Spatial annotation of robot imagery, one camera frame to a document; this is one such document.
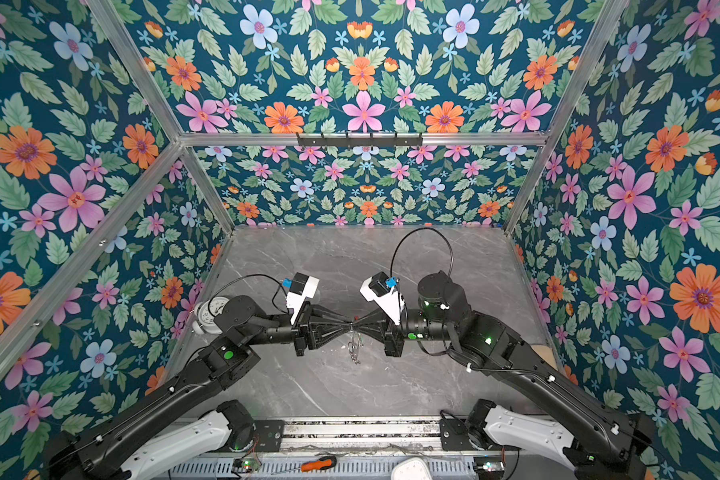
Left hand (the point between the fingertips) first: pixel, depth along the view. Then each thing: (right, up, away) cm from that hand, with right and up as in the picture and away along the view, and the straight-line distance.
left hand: (346, 328), depth 54 cm
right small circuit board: (+32, -38, +16) cm, 52 cm away
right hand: (+2, 0, +3) cm, 3 cm away
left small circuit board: (-25, -37, +16) cm, 47 cm away
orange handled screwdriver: (-8, -36, +15) cm, 39 cm away
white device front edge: (+14, -35, +13) cm, 40 cm away
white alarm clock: (-49, -5, +37) cm, 61 cm away
